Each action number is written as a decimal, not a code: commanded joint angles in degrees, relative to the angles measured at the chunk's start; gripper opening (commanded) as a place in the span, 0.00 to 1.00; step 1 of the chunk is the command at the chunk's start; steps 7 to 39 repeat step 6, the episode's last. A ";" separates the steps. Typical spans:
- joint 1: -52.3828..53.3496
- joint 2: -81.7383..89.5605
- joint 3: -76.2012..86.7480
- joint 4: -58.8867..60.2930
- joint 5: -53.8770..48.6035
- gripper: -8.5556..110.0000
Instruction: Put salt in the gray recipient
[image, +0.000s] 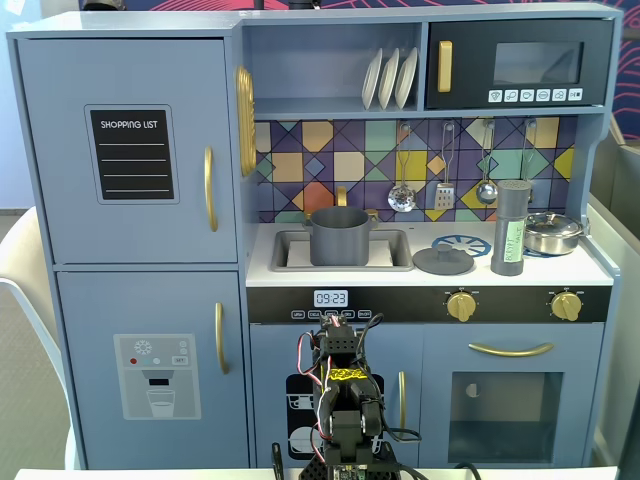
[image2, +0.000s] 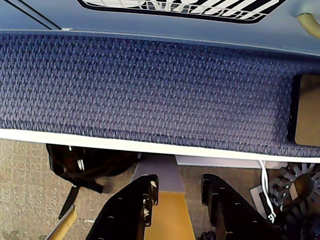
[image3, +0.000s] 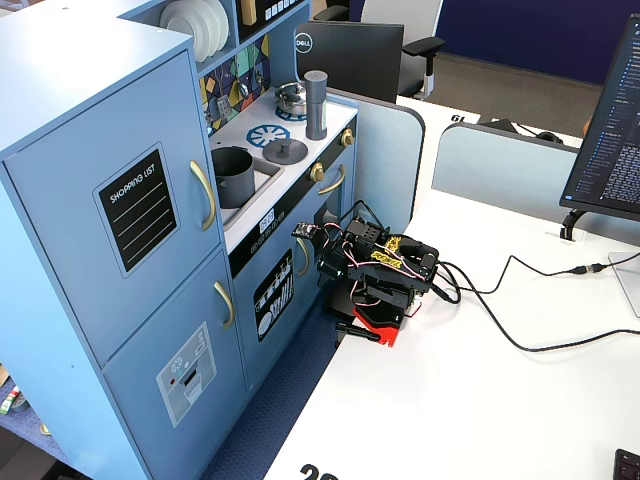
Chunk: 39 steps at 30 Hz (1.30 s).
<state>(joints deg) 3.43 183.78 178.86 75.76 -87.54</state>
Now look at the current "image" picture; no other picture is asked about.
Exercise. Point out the gray cylindrical salt shaker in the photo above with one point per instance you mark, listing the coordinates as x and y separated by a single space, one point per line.
510 225

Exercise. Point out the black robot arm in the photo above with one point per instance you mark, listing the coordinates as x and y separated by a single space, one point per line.
345 425

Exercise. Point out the gray plastic pot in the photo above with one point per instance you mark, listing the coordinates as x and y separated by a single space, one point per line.
340 240

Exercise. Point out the gold toy faucet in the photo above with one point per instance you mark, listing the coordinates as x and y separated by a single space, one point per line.
341 196

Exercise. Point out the gray toy sink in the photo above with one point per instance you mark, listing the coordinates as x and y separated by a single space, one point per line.
395 250

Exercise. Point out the steel skimmer spoon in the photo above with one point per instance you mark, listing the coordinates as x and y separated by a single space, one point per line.
401 199

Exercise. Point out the gray pot lid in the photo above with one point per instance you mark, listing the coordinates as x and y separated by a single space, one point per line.
442 261

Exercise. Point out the dishwasher door with dish print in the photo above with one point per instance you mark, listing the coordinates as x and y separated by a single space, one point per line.
270 360

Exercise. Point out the steel slotted spatula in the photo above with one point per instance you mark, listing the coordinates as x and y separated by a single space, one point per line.
444 197

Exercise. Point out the gold stove knob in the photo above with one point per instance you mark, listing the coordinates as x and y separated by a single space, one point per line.
566 306
461 306

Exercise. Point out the blue wooden toy kitchen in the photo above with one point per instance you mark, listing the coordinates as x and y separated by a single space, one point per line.
325 75

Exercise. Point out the white toy plate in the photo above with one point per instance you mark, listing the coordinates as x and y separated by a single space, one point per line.
371 82
406 77
388 80

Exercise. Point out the steel ladle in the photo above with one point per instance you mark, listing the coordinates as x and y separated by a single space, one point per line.
486 192

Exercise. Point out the oven door with window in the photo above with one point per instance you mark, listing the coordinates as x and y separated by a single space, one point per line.
440 400

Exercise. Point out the black table clamp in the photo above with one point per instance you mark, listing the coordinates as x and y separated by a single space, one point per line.
277 462

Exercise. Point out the robot controller circuit board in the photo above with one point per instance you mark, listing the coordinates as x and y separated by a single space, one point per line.
350 472

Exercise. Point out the black microwave door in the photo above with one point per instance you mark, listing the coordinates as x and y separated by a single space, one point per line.
470 60

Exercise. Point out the steel pot with lid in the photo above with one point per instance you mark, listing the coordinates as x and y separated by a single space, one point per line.
555 235

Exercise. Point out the fridge door with dispenser print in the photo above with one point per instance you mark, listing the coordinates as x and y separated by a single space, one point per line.
90 310

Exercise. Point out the fridge door with shopping list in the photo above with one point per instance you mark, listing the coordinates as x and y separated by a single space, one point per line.
60 225

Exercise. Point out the white plastic chair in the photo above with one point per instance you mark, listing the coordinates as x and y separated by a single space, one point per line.
25 280

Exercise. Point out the gray-blue desk divider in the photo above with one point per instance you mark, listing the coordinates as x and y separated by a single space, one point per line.
625 300

